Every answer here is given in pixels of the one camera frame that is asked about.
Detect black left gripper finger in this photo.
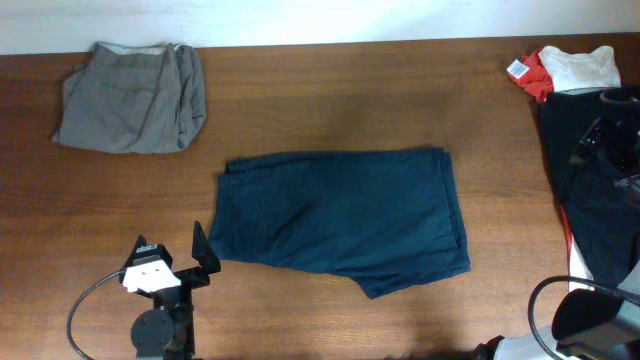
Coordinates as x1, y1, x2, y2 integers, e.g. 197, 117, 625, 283
122, 235, 147, 269
192, 221, 221, 274

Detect dark blue shorts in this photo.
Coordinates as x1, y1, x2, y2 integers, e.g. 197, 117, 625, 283
209, 147, 471, 299

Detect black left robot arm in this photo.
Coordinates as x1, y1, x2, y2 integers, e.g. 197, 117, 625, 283
119, 221, 221, 360

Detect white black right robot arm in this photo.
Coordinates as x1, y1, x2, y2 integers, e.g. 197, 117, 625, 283
472, 87, 639, 359

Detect white cream garment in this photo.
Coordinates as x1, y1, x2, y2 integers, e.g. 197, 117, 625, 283
538, 46, 621, 92

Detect black garment in pile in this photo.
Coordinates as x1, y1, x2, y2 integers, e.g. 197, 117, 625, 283
537, 90, 639, 287

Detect red garment with label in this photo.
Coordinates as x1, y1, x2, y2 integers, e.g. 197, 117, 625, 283
506, 48, 554, 103

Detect red white garment underneath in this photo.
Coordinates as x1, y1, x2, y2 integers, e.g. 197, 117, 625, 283
560, 207, 593, 280

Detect folded grey shorts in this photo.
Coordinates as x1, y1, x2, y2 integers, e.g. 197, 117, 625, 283
52, 42, 207, 154

